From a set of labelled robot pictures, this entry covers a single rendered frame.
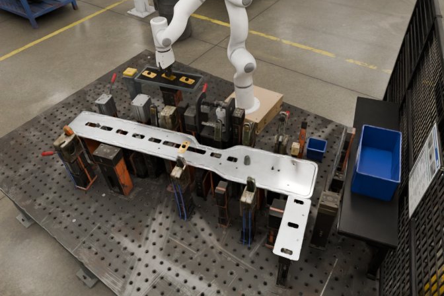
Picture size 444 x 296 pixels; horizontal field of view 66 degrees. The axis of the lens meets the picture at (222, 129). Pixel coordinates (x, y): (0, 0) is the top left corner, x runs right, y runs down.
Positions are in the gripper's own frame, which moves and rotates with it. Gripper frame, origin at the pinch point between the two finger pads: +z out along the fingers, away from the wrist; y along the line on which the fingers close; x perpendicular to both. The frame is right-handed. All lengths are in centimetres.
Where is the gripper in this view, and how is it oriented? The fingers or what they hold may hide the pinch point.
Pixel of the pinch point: (168, 73)
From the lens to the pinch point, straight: 197.9
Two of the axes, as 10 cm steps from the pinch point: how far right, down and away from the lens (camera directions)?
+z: 0.5, 7.3, 6.8
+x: 8.0, 3.8, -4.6
